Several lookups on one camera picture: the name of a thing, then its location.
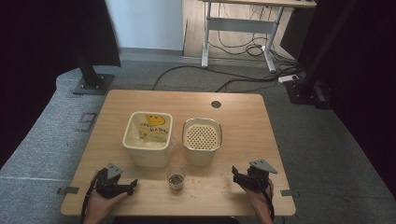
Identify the scattered crumbs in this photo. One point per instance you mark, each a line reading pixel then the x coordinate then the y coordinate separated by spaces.
pixel 194 181

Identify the person's right hand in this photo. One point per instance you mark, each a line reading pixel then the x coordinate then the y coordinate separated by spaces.
pixel 260 202

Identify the black stand with slanted post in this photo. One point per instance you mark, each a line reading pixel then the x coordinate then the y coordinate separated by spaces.
pixel 306 90

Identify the dark curtain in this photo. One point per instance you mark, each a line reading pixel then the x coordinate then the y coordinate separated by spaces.
pixel 367 77
pixel 37 46

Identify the grey round table grommet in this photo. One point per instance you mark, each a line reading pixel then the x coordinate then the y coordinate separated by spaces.
pixel 216 104

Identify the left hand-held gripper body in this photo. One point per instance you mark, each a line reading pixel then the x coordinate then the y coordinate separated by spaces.
pixel 107 186

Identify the white power strip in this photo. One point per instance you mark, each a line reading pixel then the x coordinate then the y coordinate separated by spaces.
pixel 288 78

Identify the cream container with metal rim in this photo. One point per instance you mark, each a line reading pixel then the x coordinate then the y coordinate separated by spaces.
pixel 200 157

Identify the cream square plastic bin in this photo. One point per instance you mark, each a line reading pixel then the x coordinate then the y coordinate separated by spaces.
pixel 148 154

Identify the grey tape square outline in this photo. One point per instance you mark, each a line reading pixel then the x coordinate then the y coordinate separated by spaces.
pixel 87 122

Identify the clear plastic cup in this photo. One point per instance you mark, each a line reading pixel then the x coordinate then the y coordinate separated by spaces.
pixel 176 175

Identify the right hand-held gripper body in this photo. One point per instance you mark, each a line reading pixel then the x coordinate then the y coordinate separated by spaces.
pixel 257 179

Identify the grey tape strip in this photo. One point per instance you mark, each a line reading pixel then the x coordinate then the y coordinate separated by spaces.
pixel 289 193
pixel 67 190

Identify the black stand with square base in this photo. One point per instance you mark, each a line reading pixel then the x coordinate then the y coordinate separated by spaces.
pixel 93 84

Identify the white-framed wooden desk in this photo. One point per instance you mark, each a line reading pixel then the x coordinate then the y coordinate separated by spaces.
pixel 239 25

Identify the person's left hand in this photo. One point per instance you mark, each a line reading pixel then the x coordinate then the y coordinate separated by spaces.
pixel 99 208

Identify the cream perforated strainer insert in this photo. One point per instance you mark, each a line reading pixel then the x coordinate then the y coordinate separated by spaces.
pixel 201 137

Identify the clear bag with yellow print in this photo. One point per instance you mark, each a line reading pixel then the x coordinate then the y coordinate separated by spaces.
pixel 152 129

